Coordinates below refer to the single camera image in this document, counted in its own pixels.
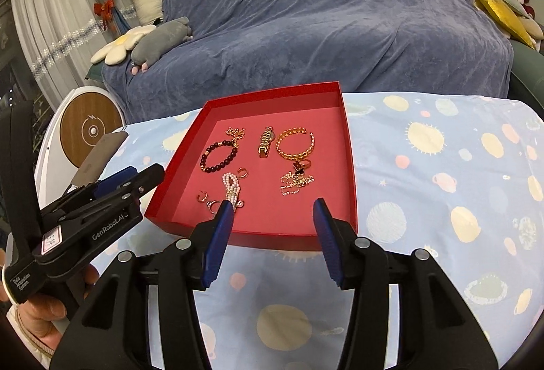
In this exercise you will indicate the grey plush toy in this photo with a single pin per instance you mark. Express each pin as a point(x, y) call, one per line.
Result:
point(161, 40)

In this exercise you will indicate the sofa with blue cover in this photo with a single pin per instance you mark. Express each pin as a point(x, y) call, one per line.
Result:
point(318, 13)

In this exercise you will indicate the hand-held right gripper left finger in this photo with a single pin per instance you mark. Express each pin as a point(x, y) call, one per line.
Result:
point(216, 242)

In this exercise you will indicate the gold hoop earring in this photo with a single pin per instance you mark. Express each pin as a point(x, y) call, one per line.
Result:
point(198, 197)

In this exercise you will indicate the green sofa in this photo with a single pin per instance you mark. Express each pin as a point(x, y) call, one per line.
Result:
point(527, 68)

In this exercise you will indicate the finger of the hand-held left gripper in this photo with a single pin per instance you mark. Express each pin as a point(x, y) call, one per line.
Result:
point(114, 181)
point(144, 178)

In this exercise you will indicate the white curtain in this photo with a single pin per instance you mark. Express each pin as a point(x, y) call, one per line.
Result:
point(51, 13)

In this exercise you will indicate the person's left forearm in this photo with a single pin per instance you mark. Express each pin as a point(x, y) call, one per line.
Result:
point(25, 344)

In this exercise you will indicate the gold watch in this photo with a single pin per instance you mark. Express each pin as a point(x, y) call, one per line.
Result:
point(264, 144)

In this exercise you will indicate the white flower pillow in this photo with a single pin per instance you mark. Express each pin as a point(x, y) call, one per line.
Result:
point(121, 45)

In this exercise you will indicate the red cardboard box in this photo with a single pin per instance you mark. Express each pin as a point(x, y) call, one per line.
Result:
point(272, 240)

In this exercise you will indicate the person's left hand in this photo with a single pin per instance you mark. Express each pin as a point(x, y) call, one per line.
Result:
point(46, 310)

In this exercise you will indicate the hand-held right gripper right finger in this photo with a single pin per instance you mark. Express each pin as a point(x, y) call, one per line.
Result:
point(325, 242)

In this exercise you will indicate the red curtain bow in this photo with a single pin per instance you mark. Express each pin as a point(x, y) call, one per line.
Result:
point(106, 8)

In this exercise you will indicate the yellow pillow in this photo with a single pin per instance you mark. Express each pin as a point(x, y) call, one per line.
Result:
point(497, 8)

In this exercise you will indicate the round wooden-faced white appliance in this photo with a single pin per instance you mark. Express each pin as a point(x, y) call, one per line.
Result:
point(85, 119)

